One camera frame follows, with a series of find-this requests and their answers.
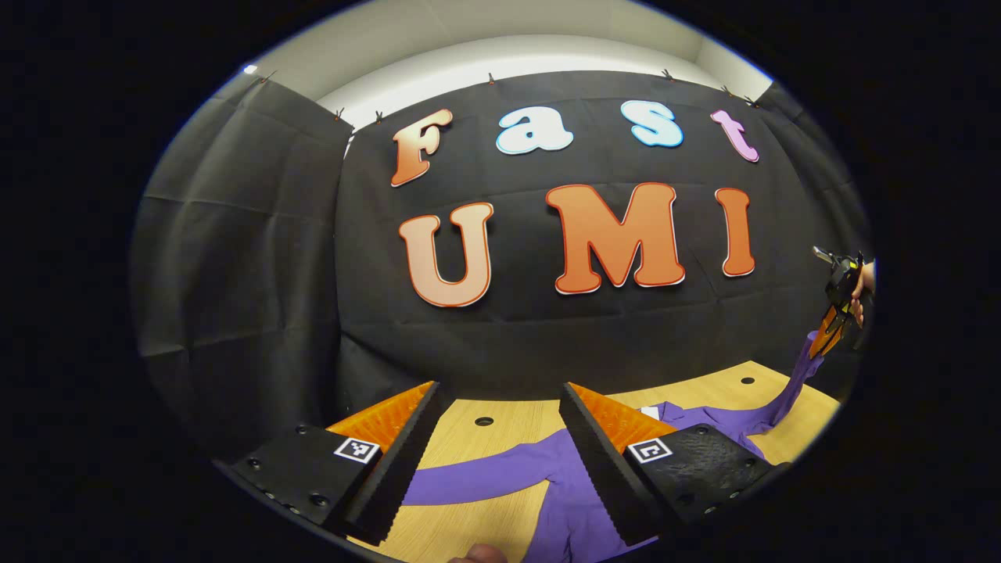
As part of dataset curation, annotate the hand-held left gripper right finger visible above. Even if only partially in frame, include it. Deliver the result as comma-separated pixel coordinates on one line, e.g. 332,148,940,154
558,382,791,548

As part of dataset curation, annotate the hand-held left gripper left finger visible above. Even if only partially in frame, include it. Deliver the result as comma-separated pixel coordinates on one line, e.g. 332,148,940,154
211,380,443,547

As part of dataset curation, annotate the purple knit cardigan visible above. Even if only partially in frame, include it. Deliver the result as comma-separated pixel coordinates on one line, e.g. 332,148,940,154
403,330,828,563

